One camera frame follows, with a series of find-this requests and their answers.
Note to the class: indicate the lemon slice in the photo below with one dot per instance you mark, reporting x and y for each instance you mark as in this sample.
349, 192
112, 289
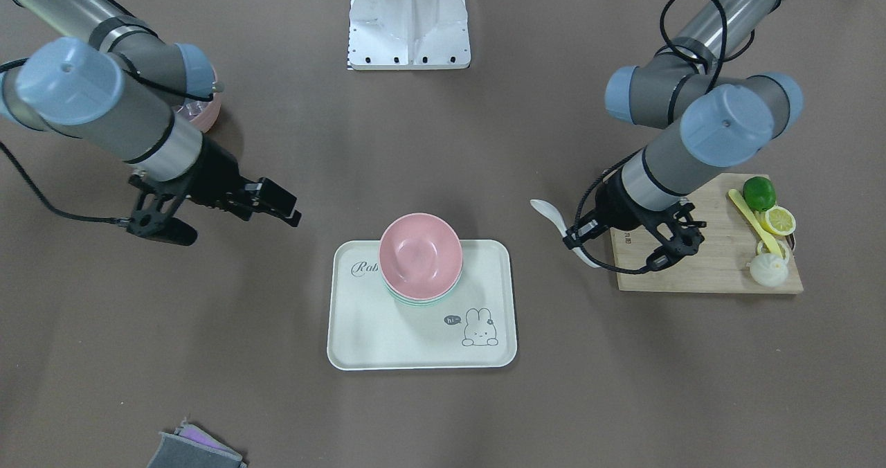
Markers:
778, 221
783, 249

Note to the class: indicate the large pink bowl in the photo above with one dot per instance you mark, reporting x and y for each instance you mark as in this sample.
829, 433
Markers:
203, 114

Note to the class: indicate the green toy lime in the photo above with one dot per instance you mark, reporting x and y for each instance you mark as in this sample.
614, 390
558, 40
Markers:
759, 194

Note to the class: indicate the white toy steamed bun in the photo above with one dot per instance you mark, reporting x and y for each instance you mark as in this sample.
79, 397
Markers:
769, 269

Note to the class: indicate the white ceramic spoon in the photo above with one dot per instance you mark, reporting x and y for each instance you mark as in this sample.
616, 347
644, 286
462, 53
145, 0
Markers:
551, 213

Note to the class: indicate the stacked green bowls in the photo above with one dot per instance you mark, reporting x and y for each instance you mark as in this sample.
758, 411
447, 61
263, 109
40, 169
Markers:
423, 292

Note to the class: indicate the upper lemon slice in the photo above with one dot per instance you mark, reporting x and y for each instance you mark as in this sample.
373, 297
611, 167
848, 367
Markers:
783, 249

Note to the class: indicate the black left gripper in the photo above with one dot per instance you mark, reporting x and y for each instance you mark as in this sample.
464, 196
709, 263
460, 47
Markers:
615, 210

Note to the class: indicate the wooden cutting board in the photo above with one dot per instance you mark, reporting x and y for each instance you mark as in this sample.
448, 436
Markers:
721, 265

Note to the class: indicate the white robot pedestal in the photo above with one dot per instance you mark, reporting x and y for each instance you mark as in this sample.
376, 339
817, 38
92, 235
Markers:
401, 35

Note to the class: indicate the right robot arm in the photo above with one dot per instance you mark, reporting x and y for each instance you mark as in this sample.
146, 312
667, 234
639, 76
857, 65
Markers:
109, 80

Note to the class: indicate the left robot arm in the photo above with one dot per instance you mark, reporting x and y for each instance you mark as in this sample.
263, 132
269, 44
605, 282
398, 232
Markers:
708, 125

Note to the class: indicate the small pink bowl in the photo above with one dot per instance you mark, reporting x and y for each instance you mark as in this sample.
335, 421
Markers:
419, 246

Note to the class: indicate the lower lemon slice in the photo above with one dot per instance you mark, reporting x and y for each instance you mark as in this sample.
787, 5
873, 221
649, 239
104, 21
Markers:
778, 221

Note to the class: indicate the grey folded cloth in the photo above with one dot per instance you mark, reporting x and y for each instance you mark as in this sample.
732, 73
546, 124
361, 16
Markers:
189, 445

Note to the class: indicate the white rabbit tray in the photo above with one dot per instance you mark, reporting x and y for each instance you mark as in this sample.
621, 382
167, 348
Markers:
471, 327

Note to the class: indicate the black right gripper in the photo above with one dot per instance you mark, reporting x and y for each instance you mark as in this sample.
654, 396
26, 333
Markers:
216, 176

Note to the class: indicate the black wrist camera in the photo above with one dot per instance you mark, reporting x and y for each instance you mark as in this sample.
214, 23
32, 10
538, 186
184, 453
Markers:
153, 216

